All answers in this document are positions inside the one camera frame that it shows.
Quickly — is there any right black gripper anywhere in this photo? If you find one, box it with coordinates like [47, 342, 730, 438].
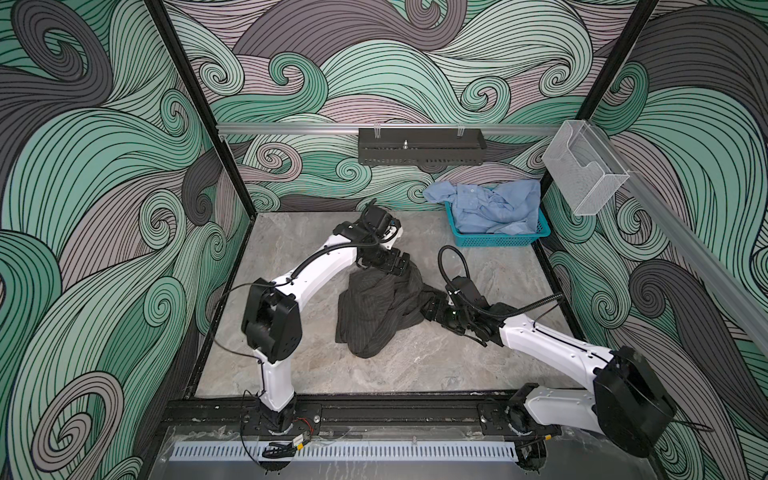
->
[417, 295, 475, 335]

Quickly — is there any dark grey pinstripe shirt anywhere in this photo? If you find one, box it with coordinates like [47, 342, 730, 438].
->
[335, 263, 440, 359]

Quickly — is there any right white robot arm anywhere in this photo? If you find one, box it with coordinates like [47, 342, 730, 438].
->
[421, 268, 677, 459]

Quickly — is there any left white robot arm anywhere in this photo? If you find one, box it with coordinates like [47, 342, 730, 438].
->
[241, 201, 410, 431]

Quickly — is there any teal plastic basket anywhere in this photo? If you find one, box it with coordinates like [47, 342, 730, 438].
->
[444, 203, 551, 248]

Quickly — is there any light blue shirt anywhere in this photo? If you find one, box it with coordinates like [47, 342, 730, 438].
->
[423, 180, 541, 236]

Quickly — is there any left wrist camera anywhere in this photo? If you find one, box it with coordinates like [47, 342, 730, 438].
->
[361, 205, 401, 239]

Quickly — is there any black perforated wall tray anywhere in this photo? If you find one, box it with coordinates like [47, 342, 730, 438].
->
[357, 127, 487, 168]

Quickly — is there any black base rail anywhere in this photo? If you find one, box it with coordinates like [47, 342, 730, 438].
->
[161, 392, 637, 433]

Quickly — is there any black left corner post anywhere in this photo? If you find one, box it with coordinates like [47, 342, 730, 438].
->
[144, 0, 257, 221]

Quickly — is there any black corner post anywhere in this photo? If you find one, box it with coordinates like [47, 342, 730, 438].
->
[575, 0, 659, 120]
[144, 0, 257, 221]

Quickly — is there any clear plastic wall bin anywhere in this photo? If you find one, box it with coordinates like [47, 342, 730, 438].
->
[542, 120, 629, 216]

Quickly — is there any aluminium back rail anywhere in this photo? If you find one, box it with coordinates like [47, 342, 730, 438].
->
[217, 122, 562, 138]

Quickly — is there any aluminium rail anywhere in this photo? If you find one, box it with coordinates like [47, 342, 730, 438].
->
[593, 126, 767, 353]
[217, 122, 562, 138]

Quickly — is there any white slotted cable duct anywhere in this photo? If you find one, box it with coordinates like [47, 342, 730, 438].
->
[169, 440, 518, 462]

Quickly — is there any aluminium right rail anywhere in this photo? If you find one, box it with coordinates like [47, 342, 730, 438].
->
[593, 126, 767, 353]

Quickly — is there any black right corner post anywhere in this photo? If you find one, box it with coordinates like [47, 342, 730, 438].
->
[575, 0, 659, 120]

